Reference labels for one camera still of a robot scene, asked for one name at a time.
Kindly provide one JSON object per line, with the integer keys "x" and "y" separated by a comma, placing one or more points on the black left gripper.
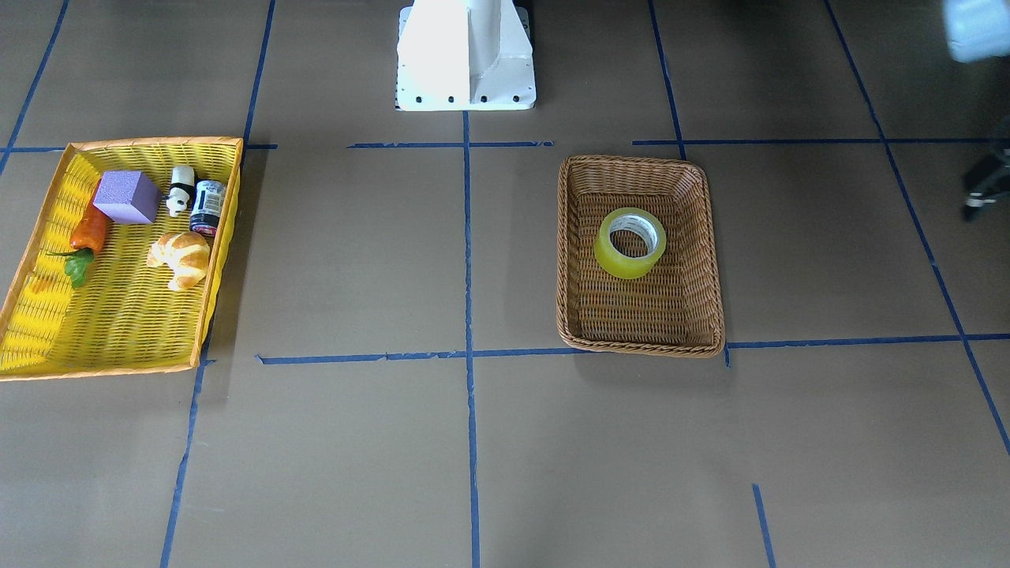
{"x": 991, "y": 178}

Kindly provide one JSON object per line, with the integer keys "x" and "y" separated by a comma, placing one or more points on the yellow tape roll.
{"x": 639, "y": 222}

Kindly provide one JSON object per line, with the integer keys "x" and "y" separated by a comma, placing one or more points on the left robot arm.
{"x": 976, "y": 30}

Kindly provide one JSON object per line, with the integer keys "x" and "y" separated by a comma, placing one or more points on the brown wicker basket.
{"x": 674, "y": 310}

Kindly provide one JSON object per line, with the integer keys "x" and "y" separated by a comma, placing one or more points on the yellow plastic woven basket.
{"x": 124, "y": 319}

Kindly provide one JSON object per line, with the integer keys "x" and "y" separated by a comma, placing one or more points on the small black labelled can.
{"x": 205, "y": 215}

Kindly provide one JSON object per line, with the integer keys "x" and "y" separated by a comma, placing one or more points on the toy croissant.
{"x": 187, "y": 254}

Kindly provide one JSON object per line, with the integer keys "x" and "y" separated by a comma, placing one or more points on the toy panda figure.
{"x": 182, "y": 190}

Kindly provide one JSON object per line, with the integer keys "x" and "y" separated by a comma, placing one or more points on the purple foam cube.
{"x": 127, "y": 197}

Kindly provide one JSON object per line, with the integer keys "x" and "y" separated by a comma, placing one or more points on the toy orange carrot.
{"x": 86, "y": 242}

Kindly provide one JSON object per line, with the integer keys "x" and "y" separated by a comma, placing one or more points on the white pillar mount base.
{"x": 465, "y": 56}

